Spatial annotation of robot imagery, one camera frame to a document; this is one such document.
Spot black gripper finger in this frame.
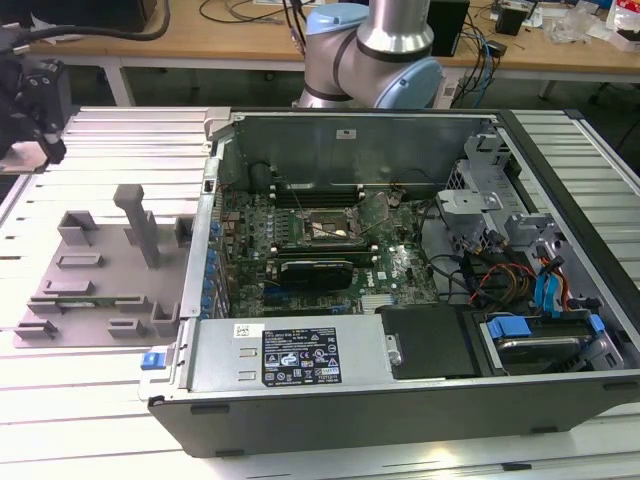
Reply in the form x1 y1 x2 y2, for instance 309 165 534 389
22 58 69 165

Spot wire locking lever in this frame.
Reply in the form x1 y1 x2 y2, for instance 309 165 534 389
287 185 316 231

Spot metal socket cover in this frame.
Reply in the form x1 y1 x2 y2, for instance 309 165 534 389
353 192 392 235

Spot CPU socket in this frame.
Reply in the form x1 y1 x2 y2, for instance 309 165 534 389
303 207 359 247

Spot large black box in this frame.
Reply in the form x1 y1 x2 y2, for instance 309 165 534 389
0 0 154 29

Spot wooden desk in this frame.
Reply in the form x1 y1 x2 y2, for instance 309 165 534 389
0 0 640 109

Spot grey parts rack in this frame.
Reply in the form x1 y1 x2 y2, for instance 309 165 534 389
12 183 197 350

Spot RAM slot with white clips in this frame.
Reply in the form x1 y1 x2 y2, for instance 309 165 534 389
269 184 364 192
269 195 364 202

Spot black RAM slot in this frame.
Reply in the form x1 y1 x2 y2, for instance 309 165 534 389
273 190 362 197
274 248 375 256
273 242 375 251
275 253 376 261
273 200 362 208

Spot silver power supply unit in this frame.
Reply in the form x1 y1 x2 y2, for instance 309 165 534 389
185 313 397 395

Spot black graphics card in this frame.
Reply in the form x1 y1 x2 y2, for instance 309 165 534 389
276 257 355 293

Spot small silver chipset heatsink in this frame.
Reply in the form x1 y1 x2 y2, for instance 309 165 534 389
360 293 397 315

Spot green motherboard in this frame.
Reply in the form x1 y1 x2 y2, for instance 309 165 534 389
215 182 444 319

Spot dark grey PC case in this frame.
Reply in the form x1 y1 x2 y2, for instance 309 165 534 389
138 106 640 460

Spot black plastic shroud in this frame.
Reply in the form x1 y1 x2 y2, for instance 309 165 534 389
374 303 485 381

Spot small black container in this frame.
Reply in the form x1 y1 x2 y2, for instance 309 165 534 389
494 4 527 37

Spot clear plastic bags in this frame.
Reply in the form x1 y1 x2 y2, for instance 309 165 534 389
547 7 609 44

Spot hard disk in blue carrier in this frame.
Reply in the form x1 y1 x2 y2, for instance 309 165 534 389
480 312 607 376

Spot red and white bag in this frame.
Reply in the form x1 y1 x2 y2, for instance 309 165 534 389
606 0 640 51

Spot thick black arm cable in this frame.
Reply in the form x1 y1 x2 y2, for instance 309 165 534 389
0 0 172 51

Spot grey metal drive bracket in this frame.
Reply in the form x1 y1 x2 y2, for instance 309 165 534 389
433 188 505 254

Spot black cable bundle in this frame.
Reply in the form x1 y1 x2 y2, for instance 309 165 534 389
419 199 481 306

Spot red yellow power wires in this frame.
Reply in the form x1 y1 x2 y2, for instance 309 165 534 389
469 263 534 307

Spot blue flat data wire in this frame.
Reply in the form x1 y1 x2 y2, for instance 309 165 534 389
532 267 569 321

